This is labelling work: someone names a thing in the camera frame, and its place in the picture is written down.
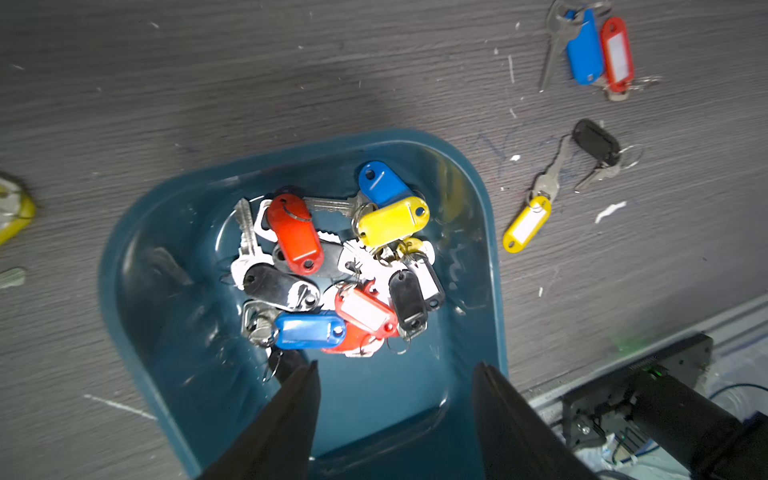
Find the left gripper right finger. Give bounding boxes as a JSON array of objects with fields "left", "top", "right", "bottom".
[{"left": 472, "top": 362, "right": 597, "bottom": 479}]

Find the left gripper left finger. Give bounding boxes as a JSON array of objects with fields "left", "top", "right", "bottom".
[{"left": 200, "top": 361, "right": 321, "bottom": 479}]

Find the teal plastic storage box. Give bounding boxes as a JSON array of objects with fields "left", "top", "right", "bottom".
[{"left": 99, "top": 130, "right": 506, "bottom": 479}]

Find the yellow white tag key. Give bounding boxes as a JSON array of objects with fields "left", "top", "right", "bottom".
[{"left": 502, "top": 134, "right": 571, "bottom": 254}]

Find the black tag key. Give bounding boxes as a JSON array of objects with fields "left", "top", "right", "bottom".
[{"left": 572, "top": 119, "right": 645, "bottom": 194}]

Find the red tag key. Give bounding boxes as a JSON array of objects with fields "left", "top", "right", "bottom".
[{"left": 598, "top": 17, "right": 661, "bottom": 102}]

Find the blue tag key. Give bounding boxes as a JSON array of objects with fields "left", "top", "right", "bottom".
[{"left": 539, "top": 1, "right": 610, "bottom": 93}]

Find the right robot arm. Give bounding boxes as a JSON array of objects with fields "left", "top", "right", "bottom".
[{"left": 561, "top": 333, "right": 767, "bottom": 479}]

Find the pile of keys in box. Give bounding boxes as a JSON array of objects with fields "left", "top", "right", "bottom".
[{"left": 229, "top": 161, "right": 445, "bottom": 358}]

